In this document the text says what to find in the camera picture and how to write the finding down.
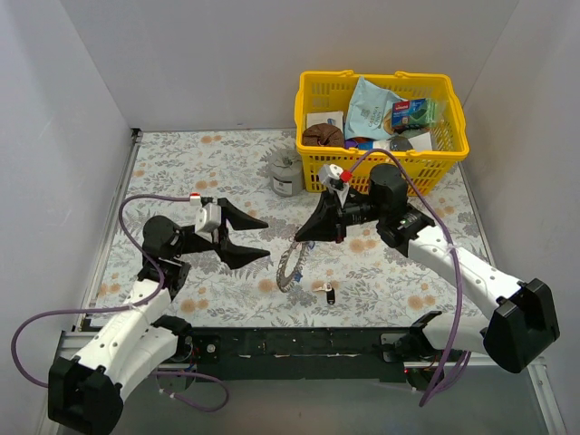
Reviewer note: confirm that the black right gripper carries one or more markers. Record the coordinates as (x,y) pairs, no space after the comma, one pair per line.
(338,217)

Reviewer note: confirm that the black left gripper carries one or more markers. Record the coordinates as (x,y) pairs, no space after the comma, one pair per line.
(221,230)

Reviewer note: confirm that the metal disc with keyrings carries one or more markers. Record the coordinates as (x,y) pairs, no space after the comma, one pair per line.
(292,260)

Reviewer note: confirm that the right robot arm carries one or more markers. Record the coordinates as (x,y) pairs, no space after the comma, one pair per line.
(520,317)

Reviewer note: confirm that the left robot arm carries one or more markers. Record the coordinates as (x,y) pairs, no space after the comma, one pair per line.
(87,391)

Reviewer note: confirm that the grey paper-wrapped roll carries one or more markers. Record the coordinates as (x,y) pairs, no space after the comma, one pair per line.
(285,170)

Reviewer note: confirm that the floral tablecloth mat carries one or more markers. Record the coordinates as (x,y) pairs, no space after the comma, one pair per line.
(374,284)

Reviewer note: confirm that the brown round scrunchie item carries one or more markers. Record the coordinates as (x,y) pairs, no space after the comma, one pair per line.
(323,135)

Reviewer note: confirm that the yellow plastic basket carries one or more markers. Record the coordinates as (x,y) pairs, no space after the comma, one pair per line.
(321,91)

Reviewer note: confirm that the white small box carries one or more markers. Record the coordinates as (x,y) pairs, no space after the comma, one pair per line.
(334,118)

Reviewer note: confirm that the light blue chips bag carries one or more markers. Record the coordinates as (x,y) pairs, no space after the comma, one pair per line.
(369,112)

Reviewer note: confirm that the white blue bottle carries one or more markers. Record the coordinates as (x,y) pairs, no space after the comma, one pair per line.
(396,143)

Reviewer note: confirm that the green sponge pack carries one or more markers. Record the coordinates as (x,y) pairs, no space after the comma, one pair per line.
(415,114)

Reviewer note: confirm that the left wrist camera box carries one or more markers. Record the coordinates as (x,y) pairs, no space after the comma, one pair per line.
(208,220)

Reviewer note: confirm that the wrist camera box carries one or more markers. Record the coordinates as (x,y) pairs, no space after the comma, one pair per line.
(208,220)
(334,178)

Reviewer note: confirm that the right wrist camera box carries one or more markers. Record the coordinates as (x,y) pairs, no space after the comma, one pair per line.
(334,178)

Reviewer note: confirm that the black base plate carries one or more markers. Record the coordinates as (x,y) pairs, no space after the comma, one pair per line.
(300,353)

